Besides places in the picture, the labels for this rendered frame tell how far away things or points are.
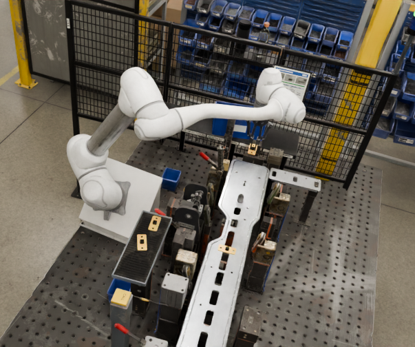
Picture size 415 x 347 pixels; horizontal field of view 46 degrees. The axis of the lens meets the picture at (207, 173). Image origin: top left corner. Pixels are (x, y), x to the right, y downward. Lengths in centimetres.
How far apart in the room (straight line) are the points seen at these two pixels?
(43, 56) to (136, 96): 294
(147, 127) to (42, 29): 290
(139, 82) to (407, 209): 301
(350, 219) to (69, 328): 172
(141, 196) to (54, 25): 242
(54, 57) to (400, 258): 345
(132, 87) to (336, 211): 161
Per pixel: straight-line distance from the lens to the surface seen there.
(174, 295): 202
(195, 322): 206
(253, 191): 260
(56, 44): 472
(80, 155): 244
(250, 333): 204
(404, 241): 420
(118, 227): 262
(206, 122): 296
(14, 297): 338
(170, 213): 236
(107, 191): 240
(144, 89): 201
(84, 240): 268
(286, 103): 211
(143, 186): 259
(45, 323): 242
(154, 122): 197
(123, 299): 190
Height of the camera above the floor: 275
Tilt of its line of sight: 41 degrees down
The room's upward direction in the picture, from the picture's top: 10 degrees clockwise
